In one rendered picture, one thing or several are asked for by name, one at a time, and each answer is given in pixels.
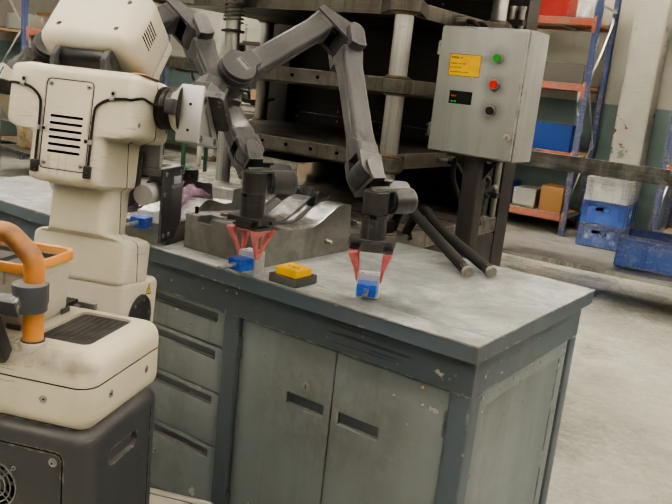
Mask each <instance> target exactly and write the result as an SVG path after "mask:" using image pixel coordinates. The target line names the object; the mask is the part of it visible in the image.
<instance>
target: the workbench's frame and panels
mask: <svg viewBox="0 0 672 504"><path fill-rule="evenodd" d="M49 220H50V216H48V215H45V214H41V213H38V212H35V211H32V210H28V209H25V208H22V207H19V206H16V205H12V204H9V203H6V202H3V201H0V221H6V222H10V223H12V224H14V225H16V226H18V227H19V228H20V229H21V230H22V231H23V232H24V233H25V234H26V235H27V236H28V237H29V238H30V239H31V240H32V241H33V242H34V237H35V231H36V230H37V229H38V228H40V227H46V226H49ZM147 275H149V276H153V277H154V278H155V279H156V281H157V287H156V296H155V304H154V312H153V321H152V323H153V324H154V325H155V326H156V328H157V330H158V335H159V340H158V358H157V373H156V377H155V379H154V380H153V382H151V383H150V384H149V385H148V386H149V387H150V388H152V390H153V392H154V393H155V411H154V429H153V446H152V449H153V448H155V452H154V453H152V464H151V481H150V487H151V488H155V489H159V490H163V491H167V492H172V493H176V494H180V495H184V496H189V497H193V498H197V499H201V500H205V501H209V502H212V503H213V504H546V500H547V495H548V489H549V484H550V478H551V473H552V467H553V462H554V456H555V451H556V445H557V440H558V434H559V429H560V423H561V418H562V412H563V407H564V401H565V396H566V390H567V385H568V379H569V374H570V368H571V363H572V357H573V352H574V346H575V340H576V335H577V331H578V326H579V320H580V315H581V309H582V308H584V307H586V306H588V305H590V304H591V303H592V301H593V296H594V292H592V293H590V294H588V295H586V296H584V297H582V298H580V299H578V300H576V301H574V302H572V303H570V304H568V305H566V306H564V307H562V308H560V309H558V310H556V311H554V312H552V313H550V314H548V315H546V316H544V317H542V318H540V319H538V320H536V321H534V322H532V323H530V324H528V325H526V326H524V327H522V328H520V329H518V330H516V331H514V332H512V333H510V334H508V335H506V336H504V337H502V338H500V339H497V340H495V341H493V342H491V343H489V344H487V345H485V346H483V347H481V348H479V349H477V348H474V347H471V346H467V345H464V344H461V343H458V342H455V341H451V340H448V339H445V338H442V337H438V336H435V335H432V334H429V333H425V332H422V331H419V330H416V329H413V328H409V327H406V326H403V325H400V324H396V323H393V322H390V321H387V320H383V319H380V318H377V317H374V316H371V315H367V314H364V313H361V312H358V311H354V310H351V309H348V308H345V307H342V306H338V305H335V304H332V303H329V302H325V301H322V300H319V299H316V298H312V297H309V296H306V295H303V294H300V293H296V292H293V291H290V290H287V289H283V288H280V287H277V286H274V285H271V284H267V283H264V282H261V281H258V280H254V279H251V278H248V277H245V276H241V275H238V274H235V273H232V272H229V271H225V270H218V269H217V268H216V267H212V266H209V265H206V264H203V263H200V262H196V261H193V260H190V259H187V258H183V257H180V256H177V255H174V254H170V253H167V252H164V251H161V250H158V249H154V248H151V247H150V250H149V259H148V267H147Z"/></svg>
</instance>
